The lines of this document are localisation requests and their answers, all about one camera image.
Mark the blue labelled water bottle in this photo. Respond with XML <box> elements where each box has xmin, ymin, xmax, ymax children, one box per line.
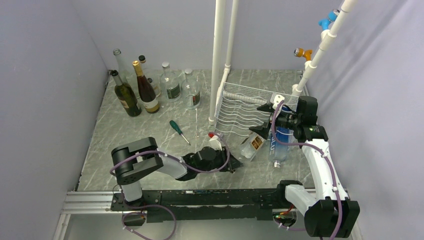
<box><xmin>268</xmin><ymin>126</ymin><xmax>293</xmax><ymax>168</ymax></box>

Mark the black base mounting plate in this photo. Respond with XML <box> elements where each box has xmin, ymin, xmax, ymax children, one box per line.
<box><xmin>110</xmin><ymin>188</ymin><xmax>291</xmax><ymax>223</ymax></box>

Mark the dark bottle grey foil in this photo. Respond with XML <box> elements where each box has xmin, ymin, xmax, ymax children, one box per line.
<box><xmin>110</xmin><ymin>70</ymin><xmax>142</xmax><ymax>117</ymax></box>

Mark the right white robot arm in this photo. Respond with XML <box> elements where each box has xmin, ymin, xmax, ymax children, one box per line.
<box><xmin>249</xmin><ymin>95</ymin><xmax>360</xmax><ymax>240</ymax></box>

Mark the green handled screwdriver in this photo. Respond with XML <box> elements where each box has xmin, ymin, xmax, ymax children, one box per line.
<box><xmin>169</xmin><ymin>120</ymin><xmax>191</xmax><ymax>146</ymax></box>

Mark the clear bottle silver cap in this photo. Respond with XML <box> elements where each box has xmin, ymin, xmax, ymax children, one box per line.
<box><xmin>160</xmin><ymin>61</ymin><xmax>181</xmax><ymax>102</ymax></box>

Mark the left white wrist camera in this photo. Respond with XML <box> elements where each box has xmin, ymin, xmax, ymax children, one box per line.
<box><xmin>208</xmin><ymin>132</ymin><xmax>224</xmax><ymax>151</ymax></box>

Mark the dark bottle black cap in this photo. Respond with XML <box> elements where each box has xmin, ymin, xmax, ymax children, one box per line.
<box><xmin>230</xmin><ymin>132</ymin><xmax>266</xmax><ymax>173</ymax></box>

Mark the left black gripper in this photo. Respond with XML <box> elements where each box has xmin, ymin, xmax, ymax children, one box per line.
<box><xmin>197</xmin><ymin>146</ymin><xmax>244</xmax><ymax>174</ymax></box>

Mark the thick white vertical pipe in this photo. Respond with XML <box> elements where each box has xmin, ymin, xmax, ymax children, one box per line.
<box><xmin>208</xmin><ymin>0</ymin><xmax>226</xmax><ymax>125</ymax></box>

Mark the aluminium frame rail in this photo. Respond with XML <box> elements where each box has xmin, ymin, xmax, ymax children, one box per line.
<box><xmin>52</xmin><ymin>188</ymin><xmax>364</xmax><ymax>240</ymax></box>

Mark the orange pipe nozzle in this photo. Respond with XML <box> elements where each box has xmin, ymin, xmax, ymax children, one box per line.
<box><xmin>293</xmin><ymin>47</ymin><xmax>313</xmax><ymax>61</ymax></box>

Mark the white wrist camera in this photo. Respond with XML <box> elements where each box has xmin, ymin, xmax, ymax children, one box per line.
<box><xmin>269</xmin><ymin>92</ymin><xmax>285</xmax><ymax>110</ymax></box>
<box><xmin>208</xmin><ymin>132</ymin><xmax>224</xmax><ymax>151</ymax></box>

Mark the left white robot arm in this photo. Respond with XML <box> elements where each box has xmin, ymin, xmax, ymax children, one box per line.
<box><xmin>110</xmin><ymin>136</ymin><xmax>243</xmax><ymax>210</ymax></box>

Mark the white wire wine rack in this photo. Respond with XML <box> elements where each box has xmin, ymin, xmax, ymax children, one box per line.
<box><xmin>214</xmin><ymin>82</ymin><xmax>301</xmax><ymax>137</ymax></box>

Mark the dark bottle gold foil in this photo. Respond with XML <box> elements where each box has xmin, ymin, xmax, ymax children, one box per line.
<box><xmin>132</xmin><ymin>60</ymin><xmax>160</xmax><ymax>114</ymax></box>

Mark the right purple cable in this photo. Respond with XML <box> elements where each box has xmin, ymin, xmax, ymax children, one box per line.
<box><xmin>270</xmin><ymin>99</ymin><xmax>344</xmax><ymax>240</ymax></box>

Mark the clear bottle white label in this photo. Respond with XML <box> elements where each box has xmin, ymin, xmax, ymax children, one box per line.
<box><xmin>138</xmin><ymin>55</ymin><xmax>161</xmax><ymax>97</ymax></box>

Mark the blue pipe nozzle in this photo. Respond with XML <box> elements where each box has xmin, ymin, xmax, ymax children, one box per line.
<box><xmin>318</xmin><ymin>9</ymin><xmax>340</xmax><ymax>31</ymax></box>

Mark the clear bottle dark green label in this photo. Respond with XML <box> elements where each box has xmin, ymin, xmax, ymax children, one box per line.
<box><xmin>181</xmin><ymin>68</ymin><xmax>201</xmax><ymax>109</ymax></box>

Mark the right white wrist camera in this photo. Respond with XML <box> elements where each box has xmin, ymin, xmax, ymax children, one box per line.
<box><xmin>269</xmin><ymin>92</ymin><xmax>285</xmax><ymax>110</ymax></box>

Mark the slanted white pipe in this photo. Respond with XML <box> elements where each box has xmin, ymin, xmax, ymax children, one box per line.
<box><xmin>291</xmin><ymin>0</ymin><xmax>357</xmax><ymax>96</ymax></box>

